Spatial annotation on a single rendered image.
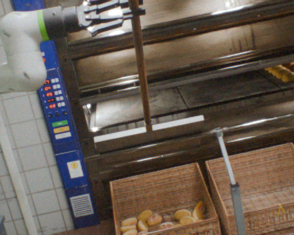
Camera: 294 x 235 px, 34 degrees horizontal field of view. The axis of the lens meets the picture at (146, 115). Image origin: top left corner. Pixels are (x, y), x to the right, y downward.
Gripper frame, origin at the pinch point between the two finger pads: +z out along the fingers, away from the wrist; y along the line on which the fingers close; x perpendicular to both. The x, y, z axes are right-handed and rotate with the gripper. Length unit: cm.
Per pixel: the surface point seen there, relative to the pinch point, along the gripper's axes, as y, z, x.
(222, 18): -59, 55, -109
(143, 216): 29, -11, -167
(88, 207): 16, -43, -173
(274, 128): -4, 78, -154
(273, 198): 35, 68, -167
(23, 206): 8, -82, -169
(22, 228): 18, -87, -180
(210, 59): -42, 45, -121
